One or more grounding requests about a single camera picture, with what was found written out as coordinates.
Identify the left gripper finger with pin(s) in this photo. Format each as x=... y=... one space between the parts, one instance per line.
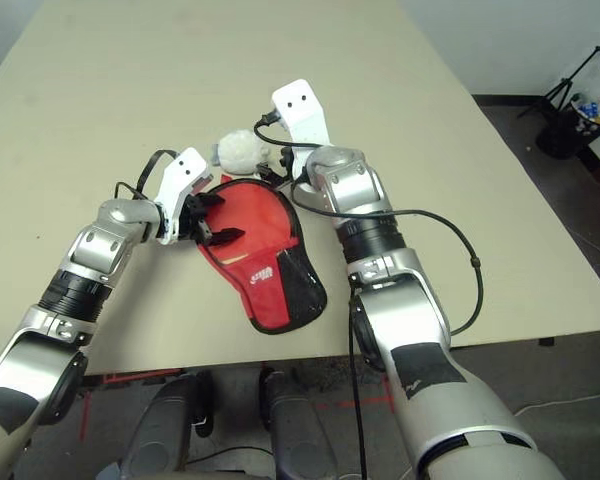
x=225 y=237
x=209 y=201

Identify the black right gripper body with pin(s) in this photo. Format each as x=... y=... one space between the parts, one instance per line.
x=287 y=161

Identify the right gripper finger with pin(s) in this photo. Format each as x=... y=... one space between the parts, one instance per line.
x=271 y=176

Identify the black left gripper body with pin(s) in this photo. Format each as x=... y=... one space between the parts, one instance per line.
x=195 y=220

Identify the white plush zipper charm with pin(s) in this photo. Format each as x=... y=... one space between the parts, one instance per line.
x=240 y=152

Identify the red black paddle case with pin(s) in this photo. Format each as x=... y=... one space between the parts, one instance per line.
x=270 y=300

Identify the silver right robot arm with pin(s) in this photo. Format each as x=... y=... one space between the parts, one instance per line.
x=360 y=190

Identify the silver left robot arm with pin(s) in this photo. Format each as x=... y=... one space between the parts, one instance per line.
x=100 y=245

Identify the grey left robot leg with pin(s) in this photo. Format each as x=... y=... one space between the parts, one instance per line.
x=165 y=430

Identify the grey robot leg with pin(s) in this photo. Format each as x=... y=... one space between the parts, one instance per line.
x=295 y=430
x=165 y=430

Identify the grey right robot leg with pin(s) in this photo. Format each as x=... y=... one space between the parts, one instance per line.
x=295 y=430

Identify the black trash bin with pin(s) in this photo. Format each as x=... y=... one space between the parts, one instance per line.
x=555 y=140

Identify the black tripod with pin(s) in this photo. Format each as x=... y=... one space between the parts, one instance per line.
x=560 y=92

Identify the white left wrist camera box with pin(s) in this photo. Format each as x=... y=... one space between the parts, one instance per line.
x=180 y=175

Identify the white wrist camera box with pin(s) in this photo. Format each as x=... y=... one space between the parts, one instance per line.
x=300 y=110
x=180 y=175

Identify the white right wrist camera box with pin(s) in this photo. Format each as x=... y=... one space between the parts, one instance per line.
x=300 y=110

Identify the black table bracket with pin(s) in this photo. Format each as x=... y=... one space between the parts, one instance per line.
x=546 y=342

